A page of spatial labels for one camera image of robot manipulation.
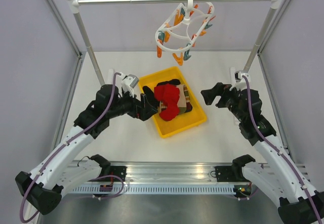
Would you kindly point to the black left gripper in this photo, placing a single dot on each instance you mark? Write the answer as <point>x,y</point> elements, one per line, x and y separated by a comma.
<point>140,109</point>

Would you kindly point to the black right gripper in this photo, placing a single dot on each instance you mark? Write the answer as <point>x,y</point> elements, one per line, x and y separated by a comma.
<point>209,95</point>

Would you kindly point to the striped beige maroon sock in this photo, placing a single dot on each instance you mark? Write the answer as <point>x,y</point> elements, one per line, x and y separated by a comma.
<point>184,105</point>

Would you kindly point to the red sock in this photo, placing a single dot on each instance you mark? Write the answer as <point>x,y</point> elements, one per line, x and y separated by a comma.
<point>167,93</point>
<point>168,110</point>

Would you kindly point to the black sock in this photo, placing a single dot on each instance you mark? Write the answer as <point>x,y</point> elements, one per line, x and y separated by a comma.
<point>174,82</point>
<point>150,96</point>

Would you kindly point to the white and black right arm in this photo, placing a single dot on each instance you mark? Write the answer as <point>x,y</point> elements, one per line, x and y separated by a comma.
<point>296,199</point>

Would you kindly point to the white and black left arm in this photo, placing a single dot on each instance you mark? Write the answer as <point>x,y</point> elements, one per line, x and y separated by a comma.
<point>45,186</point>

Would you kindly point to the white round clip hanger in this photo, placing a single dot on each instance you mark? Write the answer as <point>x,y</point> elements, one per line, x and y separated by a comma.
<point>179,33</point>

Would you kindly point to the yellow plastic tray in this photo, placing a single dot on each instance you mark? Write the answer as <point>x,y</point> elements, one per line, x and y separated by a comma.
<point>183,122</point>

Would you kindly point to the silver clothes rack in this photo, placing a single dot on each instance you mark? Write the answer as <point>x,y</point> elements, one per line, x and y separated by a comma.
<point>74,6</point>

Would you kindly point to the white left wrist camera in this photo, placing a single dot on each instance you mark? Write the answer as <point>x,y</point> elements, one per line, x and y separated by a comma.
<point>128,83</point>

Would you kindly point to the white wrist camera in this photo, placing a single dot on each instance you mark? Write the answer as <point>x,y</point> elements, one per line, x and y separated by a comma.
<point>128,83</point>
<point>239,79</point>

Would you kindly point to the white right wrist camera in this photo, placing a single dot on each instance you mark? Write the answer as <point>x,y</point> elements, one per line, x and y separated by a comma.
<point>239,79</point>

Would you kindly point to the aluminium table edge rail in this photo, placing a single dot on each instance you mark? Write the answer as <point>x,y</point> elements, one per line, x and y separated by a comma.
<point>170,172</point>

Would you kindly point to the white slotted cable duct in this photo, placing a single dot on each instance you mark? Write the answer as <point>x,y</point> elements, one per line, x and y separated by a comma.
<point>155,189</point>

